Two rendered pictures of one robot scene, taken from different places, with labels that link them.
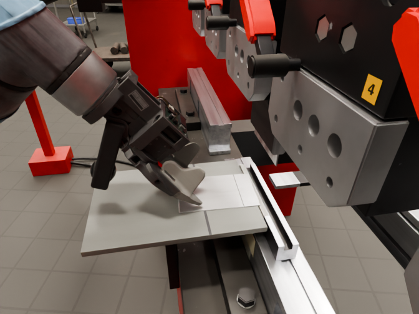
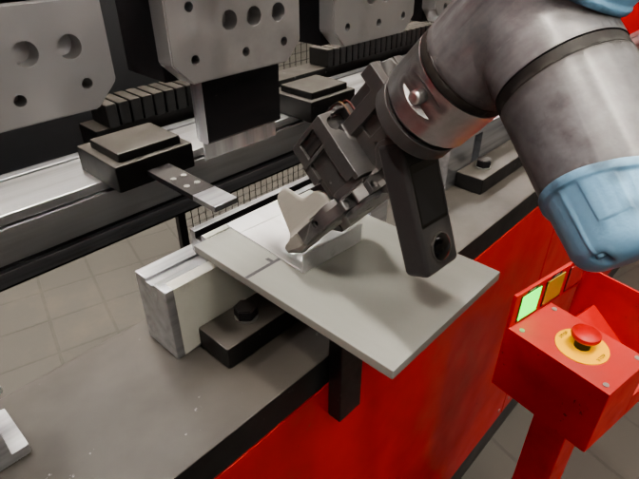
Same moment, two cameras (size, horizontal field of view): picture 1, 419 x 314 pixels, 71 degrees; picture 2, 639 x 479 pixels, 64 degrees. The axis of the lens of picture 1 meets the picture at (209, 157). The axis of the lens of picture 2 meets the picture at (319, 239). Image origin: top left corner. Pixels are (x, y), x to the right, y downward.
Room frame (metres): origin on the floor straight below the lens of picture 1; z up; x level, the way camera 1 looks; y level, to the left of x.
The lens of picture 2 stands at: (0.65, 0.40, 1.30)
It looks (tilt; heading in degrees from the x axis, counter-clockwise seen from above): 33 degrees down; 234
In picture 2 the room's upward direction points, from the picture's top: straight up
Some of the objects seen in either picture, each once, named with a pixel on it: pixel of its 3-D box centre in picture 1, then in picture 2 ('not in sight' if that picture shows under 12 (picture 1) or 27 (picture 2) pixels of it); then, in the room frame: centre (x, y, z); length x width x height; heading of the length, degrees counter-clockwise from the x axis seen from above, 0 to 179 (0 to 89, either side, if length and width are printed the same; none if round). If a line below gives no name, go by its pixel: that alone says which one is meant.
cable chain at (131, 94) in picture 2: not in sight; (192, 89); (0.27, -0.52, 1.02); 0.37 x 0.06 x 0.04; 11
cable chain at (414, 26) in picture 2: not in sight; (377, 42); (-0.28, -0.63, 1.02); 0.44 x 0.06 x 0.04; 11
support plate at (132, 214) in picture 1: (173, 199); (340, 261); (0.37, 0.06, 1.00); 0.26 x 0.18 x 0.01; 101
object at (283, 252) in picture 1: (263, 204); (265, 212); (0.37, -0.09, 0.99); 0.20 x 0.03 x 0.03; 11
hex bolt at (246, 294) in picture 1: (246, 296); not in sight; (0.25, -0.06, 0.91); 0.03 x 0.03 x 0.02
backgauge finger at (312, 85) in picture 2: not in sight; (342, 105); (0.08, -0.31, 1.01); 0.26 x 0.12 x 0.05; 101
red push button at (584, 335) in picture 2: not in sight; (584, 339); (0.03, 0.19, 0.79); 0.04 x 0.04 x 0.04
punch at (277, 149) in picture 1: (268, 121); (239, 105); (0.40, -0.09, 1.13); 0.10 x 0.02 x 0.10; 11
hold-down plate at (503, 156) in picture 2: not in sight; (506, 158); (-0.21, -0.14, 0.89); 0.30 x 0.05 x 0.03; 11
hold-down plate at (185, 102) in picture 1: (186, 107); not in sight; (0.98, 0.08, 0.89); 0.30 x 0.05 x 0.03; 11
